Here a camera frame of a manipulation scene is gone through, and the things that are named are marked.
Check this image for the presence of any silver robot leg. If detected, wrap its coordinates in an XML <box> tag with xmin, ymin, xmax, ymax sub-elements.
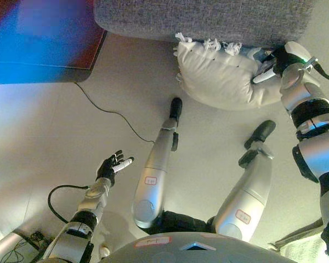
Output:
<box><xmin>131</xmin><ymin>97</ymin><xmax>183</xmax><ymax>230</ymax></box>
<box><xmin>208</xmin><ymin>119</ymin><xmax>276</xmax><ymax>243</ymax></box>

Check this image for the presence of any grey fabric tub sofa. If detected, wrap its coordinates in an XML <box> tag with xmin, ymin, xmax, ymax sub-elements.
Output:
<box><xmin>94</xmin><ymin>0</ymin><xmax>315</xmax><ymax>52</ymax></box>

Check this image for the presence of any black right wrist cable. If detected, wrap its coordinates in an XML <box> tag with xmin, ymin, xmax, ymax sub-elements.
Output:
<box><xmin>312</xmin><ymin>58</ymin><xmax>329</xmax><ymax>108</ymax></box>

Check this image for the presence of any grey robot torso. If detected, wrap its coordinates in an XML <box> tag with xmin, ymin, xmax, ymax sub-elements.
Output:
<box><xmin>98</xmin><ymin>231</ymin><xmax>291</xmax><ymax>263</ymax></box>

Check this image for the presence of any white textured cloth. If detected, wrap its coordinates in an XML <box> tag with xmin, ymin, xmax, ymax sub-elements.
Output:
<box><xmin>268</xmin><ymin>219</ymin><xmax>329</xmax><ymax>263</ymax></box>

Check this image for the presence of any black robot pelvis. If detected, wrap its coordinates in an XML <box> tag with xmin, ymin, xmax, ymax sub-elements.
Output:
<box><xmin>150</xmin><ymin>210</ymin><xmax>218</xmax><ymax>235</ymax></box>

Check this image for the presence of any thin black floor cable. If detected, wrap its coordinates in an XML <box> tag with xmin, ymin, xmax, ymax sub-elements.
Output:
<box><xmin>75</xmin><ymin>82</ymin><xmax>156</xmax><ymax>144</ymax></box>

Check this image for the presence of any cream fringed throw pillow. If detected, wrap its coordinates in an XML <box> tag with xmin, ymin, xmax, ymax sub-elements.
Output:
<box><xmin>173</xmin><ymin>32</ymin><xmax>283</xmax><ymax>111</ymax></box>

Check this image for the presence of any silver left robot leg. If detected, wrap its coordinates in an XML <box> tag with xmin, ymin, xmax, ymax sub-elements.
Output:
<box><xmin>131</xmin><ymin>97</ymin><xmax>183</xmax><ymax>230</ymax></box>

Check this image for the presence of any silver right robot leg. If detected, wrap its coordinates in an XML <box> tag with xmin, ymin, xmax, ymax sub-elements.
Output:
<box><xmin>208</xmin><ymin>119</ymin><xmax>276</xmax><ymax>243</ymax></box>

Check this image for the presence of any red-brown wooden cabinet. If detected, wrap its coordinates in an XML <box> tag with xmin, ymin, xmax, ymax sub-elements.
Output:
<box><xmin>0</xmin><ymin>0</ymin><xmax>108</xmax><ymax>85</ymax></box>

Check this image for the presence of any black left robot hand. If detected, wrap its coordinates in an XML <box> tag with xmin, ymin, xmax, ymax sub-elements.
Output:
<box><xmin>95</xmin><ymin>150</ymin><xmax>135</xmax><ymax>187</ymax></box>

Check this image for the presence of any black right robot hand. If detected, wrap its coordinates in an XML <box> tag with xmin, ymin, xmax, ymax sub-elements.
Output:
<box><xmin>252</xmin><ymin>41</ymin><xmax>311</xmax><ymax>84</ymax></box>

